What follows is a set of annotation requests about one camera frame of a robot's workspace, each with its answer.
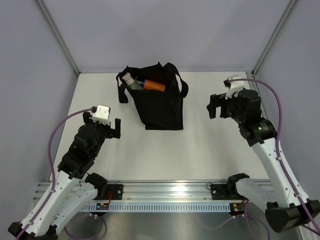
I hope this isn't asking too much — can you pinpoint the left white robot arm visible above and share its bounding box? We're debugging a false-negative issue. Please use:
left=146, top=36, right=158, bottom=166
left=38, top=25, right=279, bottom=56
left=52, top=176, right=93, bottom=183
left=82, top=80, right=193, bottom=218
left=8, top=105, right=121, bottom=240

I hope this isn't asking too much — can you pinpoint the orange bottle blue cap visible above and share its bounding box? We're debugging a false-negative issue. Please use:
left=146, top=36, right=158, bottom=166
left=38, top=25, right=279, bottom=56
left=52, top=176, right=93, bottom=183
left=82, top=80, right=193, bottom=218
left=136, top=79, right=168, bottom=92

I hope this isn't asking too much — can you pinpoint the aluminium frame post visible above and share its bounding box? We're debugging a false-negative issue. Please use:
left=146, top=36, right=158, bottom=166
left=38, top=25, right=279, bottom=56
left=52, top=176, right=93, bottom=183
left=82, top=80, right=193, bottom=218
left=34, top=0, right=81, bottom=77
left=251, top=0, right=299, bottom=77

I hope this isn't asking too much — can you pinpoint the purple cable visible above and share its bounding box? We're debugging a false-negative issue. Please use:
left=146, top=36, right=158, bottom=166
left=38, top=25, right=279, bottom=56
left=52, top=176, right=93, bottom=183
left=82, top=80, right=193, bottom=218
left=224, top=78, right=317, bottom=226
left=14, top=106, right=95, bottom=240

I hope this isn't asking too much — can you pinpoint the black canvas tote bag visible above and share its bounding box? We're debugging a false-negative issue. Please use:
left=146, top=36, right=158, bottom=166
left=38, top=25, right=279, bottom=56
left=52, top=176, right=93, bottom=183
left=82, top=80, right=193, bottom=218
left=115, top=62, right=189, bottom=131

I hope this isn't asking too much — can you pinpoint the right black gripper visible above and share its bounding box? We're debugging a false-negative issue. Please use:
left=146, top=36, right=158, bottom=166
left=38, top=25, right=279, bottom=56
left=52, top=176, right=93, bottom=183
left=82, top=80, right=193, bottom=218
left=207, top=91, right=245, bottom=124

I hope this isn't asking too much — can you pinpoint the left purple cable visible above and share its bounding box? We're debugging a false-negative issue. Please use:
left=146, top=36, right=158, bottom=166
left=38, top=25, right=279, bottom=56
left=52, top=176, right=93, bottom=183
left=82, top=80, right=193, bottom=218
left=14, top=106, right=95, bottom=240

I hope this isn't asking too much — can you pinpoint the white slotted cable duct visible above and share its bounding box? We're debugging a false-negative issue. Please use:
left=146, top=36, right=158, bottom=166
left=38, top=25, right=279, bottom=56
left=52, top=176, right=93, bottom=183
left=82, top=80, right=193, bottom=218
left=79, top=202, right=231, bottom=213

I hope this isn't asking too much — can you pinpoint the right aluminium frame post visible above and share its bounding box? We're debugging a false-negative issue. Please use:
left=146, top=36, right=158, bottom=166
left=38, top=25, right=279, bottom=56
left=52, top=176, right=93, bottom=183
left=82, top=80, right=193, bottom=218
left=251, top=0, right=299, bottom=77

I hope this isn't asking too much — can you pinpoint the left aluminium frame post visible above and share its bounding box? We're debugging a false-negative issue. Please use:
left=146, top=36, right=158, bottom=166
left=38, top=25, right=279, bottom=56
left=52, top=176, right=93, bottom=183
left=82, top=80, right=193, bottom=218
left=34, top=0, right=81, bottom=77

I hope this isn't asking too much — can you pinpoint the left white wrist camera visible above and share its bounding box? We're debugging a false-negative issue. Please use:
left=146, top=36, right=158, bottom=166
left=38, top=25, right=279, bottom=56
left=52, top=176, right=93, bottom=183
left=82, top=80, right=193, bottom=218
left=91, top=105, right=111, bottom=125

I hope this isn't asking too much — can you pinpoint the aluminium mounting rail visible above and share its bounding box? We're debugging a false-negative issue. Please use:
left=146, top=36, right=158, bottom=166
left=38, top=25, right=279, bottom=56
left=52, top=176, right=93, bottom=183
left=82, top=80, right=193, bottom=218
left=32, top=181, right=305, bottom=202

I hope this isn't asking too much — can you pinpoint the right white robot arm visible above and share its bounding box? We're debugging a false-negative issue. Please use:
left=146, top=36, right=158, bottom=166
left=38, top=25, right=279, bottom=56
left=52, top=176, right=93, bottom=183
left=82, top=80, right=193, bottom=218
left=206, top=88, right=320, bottom=233

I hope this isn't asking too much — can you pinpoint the grey-green pump bottle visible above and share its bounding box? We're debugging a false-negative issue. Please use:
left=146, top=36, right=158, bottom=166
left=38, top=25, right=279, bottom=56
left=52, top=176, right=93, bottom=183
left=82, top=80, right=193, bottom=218
left=122, top=72, right=144, bottom=90

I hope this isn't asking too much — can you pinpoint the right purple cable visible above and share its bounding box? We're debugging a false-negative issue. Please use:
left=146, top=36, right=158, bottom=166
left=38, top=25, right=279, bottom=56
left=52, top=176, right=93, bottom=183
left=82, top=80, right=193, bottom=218
left=224, top=78, right=317, bottom=226

